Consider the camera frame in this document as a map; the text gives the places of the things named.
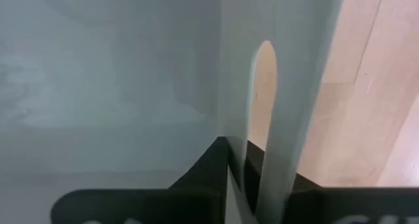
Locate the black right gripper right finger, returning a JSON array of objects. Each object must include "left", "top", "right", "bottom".
[{"left": 244, "top": 140, "right": 323, "bottom": 215}]

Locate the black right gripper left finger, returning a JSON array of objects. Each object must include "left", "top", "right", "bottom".
[{"left": 169, "top": 136, "right": 229, "bottom": 194}]

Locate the grey plastic tray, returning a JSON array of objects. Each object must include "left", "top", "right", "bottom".
[{"left": 0, "top": 0, "right": 348, "bottom": 224}]

